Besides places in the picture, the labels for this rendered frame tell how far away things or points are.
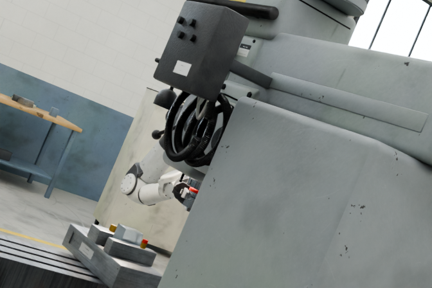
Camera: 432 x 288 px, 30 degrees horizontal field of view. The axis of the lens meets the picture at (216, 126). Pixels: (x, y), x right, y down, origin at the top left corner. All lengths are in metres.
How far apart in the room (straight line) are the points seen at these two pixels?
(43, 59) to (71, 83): 0.48
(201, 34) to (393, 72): 0.45
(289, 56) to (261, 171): 0.39
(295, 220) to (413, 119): 0.31
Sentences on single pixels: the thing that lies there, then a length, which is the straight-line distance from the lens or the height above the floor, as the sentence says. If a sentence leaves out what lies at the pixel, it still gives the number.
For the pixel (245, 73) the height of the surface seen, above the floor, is 1.61.
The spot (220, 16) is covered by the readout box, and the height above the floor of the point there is 1.70.
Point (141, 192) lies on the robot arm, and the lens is 2.86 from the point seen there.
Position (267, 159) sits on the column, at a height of 1.44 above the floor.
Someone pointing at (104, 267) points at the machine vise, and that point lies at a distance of 2.22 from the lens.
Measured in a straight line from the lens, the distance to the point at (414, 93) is 1.67.
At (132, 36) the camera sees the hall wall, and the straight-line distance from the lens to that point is 10.45.
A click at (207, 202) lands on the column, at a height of 1.30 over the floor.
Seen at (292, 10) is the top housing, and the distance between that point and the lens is 2.12.
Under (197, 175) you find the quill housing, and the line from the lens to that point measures 2.24.
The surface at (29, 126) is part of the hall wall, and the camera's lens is 10.14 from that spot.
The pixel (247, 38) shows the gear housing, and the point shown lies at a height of 1.72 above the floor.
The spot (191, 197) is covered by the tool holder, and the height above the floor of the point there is 1.24.
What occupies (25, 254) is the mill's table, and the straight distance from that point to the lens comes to 2.18.
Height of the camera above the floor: 1.46
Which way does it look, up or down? level
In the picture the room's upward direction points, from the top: 23 degrees clockwise
